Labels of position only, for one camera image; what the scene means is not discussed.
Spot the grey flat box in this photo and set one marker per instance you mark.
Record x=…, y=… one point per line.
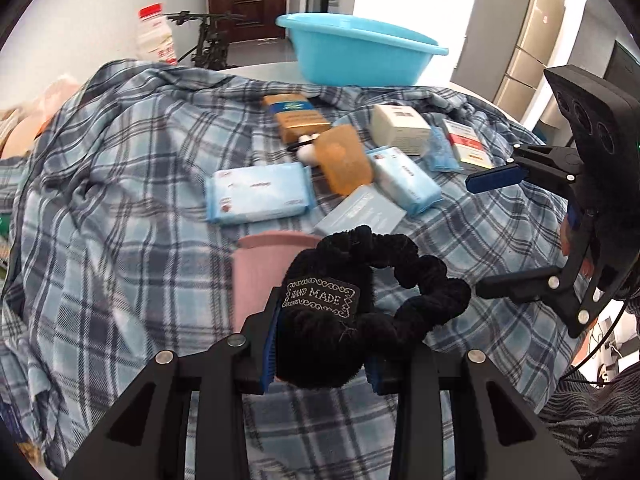
x=360, y=210

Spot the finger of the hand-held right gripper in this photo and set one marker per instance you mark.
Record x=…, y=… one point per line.
x=515, y=287
x=495, y=178

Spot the black bicycle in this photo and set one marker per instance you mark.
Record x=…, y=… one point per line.
x=212, y=45

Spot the dark screen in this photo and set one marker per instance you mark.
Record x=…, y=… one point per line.
x=625, y=70

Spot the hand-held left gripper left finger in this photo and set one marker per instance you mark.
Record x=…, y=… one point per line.
x=269, y=345

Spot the amber soap bar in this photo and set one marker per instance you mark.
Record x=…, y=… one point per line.
x=342, y=157

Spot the crumpled plastic bag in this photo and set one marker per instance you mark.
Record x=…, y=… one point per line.
x=25, y=135

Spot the gold cigarette pack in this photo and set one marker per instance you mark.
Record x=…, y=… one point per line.
x=300, y=120

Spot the blue wet wipes pack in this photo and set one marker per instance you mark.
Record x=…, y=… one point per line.
x=405, y=180
x=255, y=192

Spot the light blue tissue pack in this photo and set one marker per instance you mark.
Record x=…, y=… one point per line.
x=442, y=152

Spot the blue plaid shirt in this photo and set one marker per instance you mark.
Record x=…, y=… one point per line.
x=125, y=185

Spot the black scrunchie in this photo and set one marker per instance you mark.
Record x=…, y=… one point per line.
x=320, y=350

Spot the red cap milk bottle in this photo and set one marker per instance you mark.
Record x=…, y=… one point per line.
x=155, y=40

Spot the white barcode box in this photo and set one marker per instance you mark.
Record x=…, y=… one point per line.
x=400, y=130

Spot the person's grey striped clothing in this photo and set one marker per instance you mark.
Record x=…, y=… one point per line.
x=590, y=410

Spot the beige refrigerator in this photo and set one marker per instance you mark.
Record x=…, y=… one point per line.
x=530, y=50

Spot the red white cigarette box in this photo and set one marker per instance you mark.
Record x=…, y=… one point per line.
x=465, y=140

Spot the blue plastic basin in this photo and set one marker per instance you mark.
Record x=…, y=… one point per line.
x=350, y=60

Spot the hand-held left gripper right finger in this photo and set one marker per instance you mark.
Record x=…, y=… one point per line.
x=377, y=377

